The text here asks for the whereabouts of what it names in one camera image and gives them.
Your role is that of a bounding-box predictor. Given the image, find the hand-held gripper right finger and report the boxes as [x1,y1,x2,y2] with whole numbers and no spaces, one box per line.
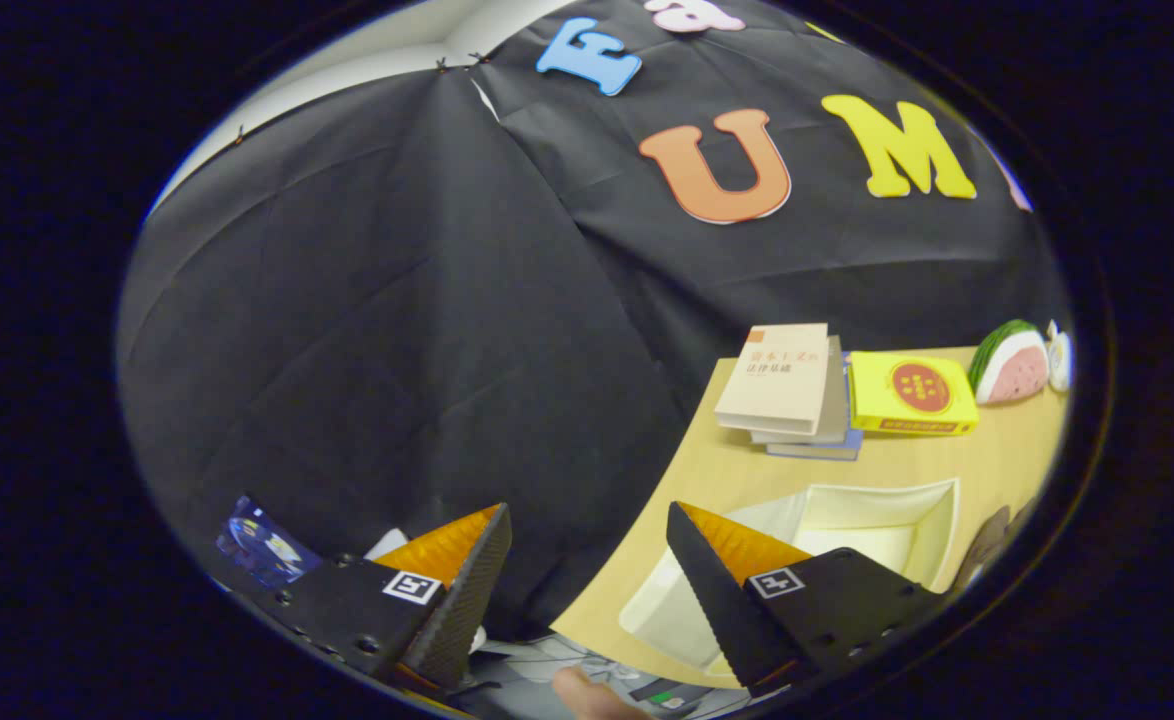
[665,500,948,696]

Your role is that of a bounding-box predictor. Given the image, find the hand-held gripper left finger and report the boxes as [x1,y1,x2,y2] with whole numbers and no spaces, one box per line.
[232,502,513,696]

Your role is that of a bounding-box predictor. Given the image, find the cream fabric storage box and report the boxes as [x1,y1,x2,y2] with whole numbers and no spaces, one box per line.
[619,478,961,679]

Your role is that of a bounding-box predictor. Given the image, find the brown fuzzy shoe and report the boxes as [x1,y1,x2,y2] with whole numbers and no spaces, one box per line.
[950,503,1016,599]

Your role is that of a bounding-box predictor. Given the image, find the black device with green light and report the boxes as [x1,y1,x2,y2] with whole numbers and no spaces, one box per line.
[630,678,708,713]

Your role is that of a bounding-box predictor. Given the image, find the blue cover book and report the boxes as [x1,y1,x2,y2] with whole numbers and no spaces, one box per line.
[767,428,863,462]

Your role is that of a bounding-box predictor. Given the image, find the beige cover book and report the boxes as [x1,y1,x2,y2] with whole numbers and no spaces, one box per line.
[715,323,830,436]

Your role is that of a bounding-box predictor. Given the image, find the grey thick book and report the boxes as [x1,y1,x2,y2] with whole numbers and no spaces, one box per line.
[750,335,850,446]

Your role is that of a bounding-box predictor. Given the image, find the black backdrop cloth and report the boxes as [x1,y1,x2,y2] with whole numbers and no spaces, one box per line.
[117,0,1073,641]

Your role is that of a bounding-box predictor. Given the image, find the yellow book with red circle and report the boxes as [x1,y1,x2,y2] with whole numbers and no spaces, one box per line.
[847,351,980,436]

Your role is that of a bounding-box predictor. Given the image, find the watermelon slice plush toy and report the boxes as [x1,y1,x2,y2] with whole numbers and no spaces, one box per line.
[967,319,1051,406]

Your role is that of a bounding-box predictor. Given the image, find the white plush toy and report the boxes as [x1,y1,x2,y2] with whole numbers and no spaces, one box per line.
[1045,320,1074,393]

